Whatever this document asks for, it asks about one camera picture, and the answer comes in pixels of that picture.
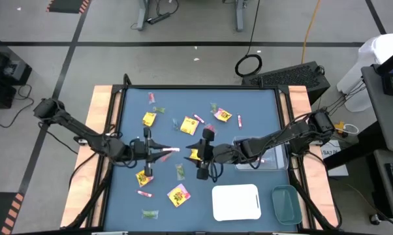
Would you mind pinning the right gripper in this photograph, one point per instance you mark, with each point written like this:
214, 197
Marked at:
206, 153

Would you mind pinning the red candy clear wrapper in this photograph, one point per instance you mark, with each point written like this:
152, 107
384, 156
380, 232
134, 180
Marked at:
211, 126
151, 97

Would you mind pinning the black equipment case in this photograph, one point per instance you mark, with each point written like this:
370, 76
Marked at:
4, 70

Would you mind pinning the white plastic cover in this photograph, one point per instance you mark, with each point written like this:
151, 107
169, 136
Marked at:
372, 58

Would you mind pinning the black hazard striped mat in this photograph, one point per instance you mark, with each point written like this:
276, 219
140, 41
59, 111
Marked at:
4, 212
67, 6

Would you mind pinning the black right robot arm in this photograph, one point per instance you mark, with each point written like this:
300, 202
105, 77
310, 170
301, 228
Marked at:
281, 134

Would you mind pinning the white paper sheet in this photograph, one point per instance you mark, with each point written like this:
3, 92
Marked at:
338, 166

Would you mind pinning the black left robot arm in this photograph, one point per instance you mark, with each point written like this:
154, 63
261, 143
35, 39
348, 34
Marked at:
85, 134

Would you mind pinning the teal plastic bin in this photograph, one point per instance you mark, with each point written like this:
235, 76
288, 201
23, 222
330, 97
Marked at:
286, 204

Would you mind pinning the gray desk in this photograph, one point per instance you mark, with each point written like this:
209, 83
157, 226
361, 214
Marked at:
384, 111
384, 156

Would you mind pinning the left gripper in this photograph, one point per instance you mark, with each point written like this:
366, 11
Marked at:
137, 151

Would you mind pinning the black power strip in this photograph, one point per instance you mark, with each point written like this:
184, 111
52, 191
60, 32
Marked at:
159, 18

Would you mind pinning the large yellow pink candy packet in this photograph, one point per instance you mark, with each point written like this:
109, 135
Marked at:
179, 194

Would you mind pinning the clear plastic container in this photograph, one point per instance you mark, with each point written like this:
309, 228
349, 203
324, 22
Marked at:
278, 160

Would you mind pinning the small yellow candy packet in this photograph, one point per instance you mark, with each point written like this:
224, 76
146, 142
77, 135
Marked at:
149, 119

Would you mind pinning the orange candy clear wrapper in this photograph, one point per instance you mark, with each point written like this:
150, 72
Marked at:
165, 158

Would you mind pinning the white plastic bin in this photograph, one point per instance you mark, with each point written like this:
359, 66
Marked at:
236, 202

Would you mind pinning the black computer tower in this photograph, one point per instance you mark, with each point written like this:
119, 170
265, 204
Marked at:
291, 76

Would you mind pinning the wooden table side board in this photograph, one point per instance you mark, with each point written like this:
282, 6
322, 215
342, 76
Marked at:
301, 98
100, 98

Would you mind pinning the gray desk leg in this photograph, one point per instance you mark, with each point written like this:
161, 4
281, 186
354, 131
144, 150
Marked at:
239, 14
142, 14

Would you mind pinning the blue candy clear wrapper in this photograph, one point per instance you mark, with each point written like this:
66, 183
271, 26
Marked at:
175, 124

